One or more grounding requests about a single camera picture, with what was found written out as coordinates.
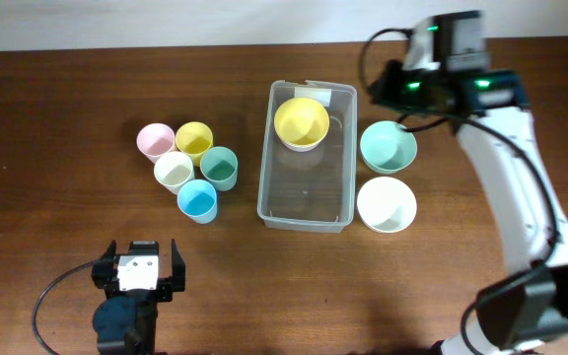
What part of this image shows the green bowl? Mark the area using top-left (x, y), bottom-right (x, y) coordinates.
top-left (360, 120), bottom-right (418, 175)

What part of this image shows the white bowl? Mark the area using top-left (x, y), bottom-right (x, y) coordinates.
top-left (356, 177), bottom-right (417, 233)

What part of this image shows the yellow bowl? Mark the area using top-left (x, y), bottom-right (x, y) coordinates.
top-left (274, 98), bottom-right (330, 144)

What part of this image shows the pink bowl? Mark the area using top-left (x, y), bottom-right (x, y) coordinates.
top-left (280, 138), bottom-right (322, 152)

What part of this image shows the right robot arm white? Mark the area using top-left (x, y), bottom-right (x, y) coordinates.
top-left (366, 10), bottom-right (568, 354)

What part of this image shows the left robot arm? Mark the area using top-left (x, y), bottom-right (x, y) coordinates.
top-left (92, 241), bottom-right (186, 355)

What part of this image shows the clear plastic container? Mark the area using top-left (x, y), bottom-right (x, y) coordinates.
top-left (257, 80), bottom-right (358, 233)

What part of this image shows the blue cup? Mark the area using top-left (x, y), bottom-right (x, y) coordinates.
top-left (177, 179), bottom-right (218, 224)

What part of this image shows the cream cup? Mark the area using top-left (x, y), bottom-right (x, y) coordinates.
top-left (154, 151), bottom-right (195, 195)

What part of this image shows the green cup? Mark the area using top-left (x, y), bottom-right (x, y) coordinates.
top-left (200, 146), bottom-right (239, 191)

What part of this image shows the pink cup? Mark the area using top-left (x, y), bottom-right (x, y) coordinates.
top-left (136, 123), bottom-right (177, 163)

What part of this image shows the yellow cup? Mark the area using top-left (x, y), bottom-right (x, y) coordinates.
top-left (175, 121), bottom-right (214, 167)

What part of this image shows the right black cable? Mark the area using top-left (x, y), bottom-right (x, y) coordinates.
top-left (357, 27), bottom-right (561, 355)

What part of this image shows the black cable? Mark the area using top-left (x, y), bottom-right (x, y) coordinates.
top-left (357, 27), bottom-right (561, 355)
top-left (32, 259), bottom-right (103, 355)

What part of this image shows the left black cable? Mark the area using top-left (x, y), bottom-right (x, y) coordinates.
top-left (32, 259), bottom-right (103, 355)

